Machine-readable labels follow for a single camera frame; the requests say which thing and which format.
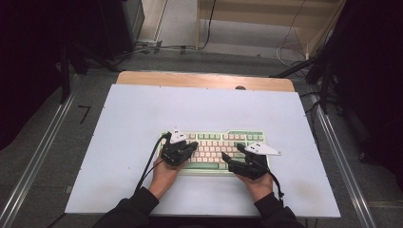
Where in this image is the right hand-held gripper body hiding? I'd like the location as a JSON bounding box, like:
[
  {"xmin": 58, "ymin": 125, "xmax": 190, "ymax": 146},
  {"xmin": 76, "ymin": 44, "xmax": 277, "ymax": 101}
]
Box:
[{"xmin": 237, "ymin": 142, "xmax": 282, "ymax": 181}]

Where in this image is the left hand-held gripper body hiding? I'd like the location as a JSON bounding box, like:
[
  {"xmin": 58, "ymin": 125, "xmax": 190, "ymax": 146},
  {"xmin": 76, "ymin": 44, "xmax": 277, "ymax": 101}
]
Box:
[{"xmin": 160, "ymin": 127, "xmax": 188, "ymax": 168}]

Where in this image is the green and pink keyboard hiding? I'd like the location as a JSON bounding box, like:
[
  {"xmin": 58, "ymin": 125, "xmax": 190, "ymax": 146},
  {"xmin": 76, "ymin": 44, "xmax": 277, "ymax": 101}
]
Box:
[{"xmin": 155, "ymin": 129, "xmax": 272, "ymax": 177}]

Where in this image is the person's right hand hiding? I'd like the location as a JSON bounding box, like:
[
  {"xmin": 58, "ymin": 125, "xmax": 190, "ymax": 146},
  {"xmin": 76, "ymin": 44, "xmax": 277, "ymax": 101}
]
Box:
[{"xmin": 236, "ymin": 174, "xmax": 274, "ymax": 203}]

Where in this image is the person's left hand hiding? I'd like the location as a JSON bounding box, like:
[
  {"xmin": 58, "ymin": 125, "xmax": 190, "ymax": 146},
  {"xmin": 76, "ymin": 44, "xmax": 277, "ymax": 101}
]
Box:
[{"xmin": 148, "ymin": 160, "xmax": 188, "ymax": 200}]

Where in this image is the white table board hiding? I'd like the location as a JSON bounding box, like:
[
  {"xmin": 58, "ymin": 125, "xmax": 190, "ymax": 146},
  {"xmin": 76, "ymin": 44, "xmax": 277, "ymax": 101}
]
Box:
[{"xmin": 65, "ymin": 84, "xmax": 341, "ymax": 219}]

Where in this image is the wooden table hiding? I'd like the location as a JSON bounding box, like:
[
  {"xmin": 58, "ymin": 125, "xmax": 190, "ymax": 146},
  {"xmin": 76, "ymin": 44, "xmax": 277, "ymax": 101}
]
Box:
[{"xmin": 116, "ymin": 70, "xmax": 296, "ymax": 93}]

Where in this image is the power strip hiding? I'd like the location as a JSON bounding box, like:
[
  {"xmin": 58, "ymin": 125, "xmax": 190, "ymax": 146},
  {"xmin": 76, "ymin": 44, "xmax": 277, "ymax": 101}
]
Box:
[{"xmin": 137, "ymin": 39, "xmax": 163, "ymax": 48}]

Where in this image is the black cabinet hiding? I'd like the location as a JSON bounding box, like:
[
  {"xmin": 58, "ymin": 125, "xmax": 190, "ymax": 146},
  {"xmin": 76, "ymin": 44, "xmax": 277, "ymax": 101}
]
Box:
[{"xmin": 98, "ymin": 0, "xmax": 145, "ymax": 61}]

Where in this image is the light wooden shelf unit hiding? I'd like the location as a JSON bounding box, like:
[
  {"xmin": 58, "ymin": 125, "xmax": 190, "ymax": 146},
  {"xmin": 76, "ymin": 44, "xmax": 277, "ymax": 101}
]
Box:
[{"xmin": 195, "ymin": 0, "xmax": 346, "ymax": 59}]

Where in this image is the dark curtain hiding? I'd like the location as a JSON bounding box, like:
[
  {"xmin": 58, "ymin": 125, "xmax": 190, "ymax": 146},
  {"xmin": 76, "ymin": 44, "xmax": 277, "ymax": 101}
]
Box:
[
  {"xmin": 0, "ymin": 0, "xmax": 107, "ymax": 151},
  {"xmin": 327, "ymin": 0, "xmax": 403, "ymax": 188}
]

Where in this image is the left hand-held gripper black cable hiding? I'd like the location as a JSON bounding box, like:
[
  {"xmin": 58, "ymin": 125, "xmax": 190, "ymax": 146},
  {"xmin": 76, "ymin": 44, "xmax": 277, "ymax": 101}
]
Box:
[{"xmin": 134, "ymin": 135, "xmax": 169, "ymax": 194}]

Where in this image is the hand-held gripper black cable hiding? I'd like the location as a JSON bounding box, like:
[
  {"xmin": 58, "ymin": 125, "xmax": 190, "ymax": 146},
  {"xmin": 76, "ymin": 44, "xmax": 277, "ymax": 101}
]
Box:
[
  {"xmin": 134, "ymin": 135, "xmax": 169, "ymax": 194},
  {"xmin": 267, "ymin": 169, "xmax": 285, "ymax": 207}
]

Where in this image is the right hand-held gripper black cable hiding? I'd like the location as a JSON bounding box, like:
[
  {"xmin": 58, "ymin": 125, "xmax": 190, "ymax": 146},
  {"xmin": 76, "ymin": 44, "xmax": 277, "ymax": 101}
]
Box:
[{"xmin": 267, "ymin": 169, "xmax": 285, "ymax": 207}]

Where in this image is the metal floor rail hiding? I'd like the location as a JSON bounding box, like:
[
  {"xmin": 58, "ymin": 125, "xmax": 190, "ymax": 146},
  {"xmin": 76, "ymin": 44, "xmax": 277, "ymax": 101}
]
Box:
[
  {"xmin": 308, "ymin": 94, "xmax": 378, "ymax": 228},
  {"xmin": 0, "ymin": 91, "xmax": 78, "ymax": 228}
]

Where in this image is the white coiled cable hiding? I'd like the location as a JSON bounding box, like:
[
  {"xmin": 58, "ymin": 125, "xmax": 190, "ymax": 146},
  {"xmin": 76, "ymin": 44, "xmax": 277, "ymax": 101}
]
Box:
[{"xmin": 276, "ymin": 41, "xmax": 310, "ymax": 69}]

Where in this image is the black hanging cable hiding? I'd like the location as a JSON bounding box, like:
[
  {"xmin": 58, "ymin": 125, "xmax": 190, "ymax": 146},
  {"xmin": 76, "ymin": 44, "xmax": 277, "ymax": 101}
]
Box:
[{"xmin": 201, "ymin": 0, "xmax": 218, "ymax": 50}]

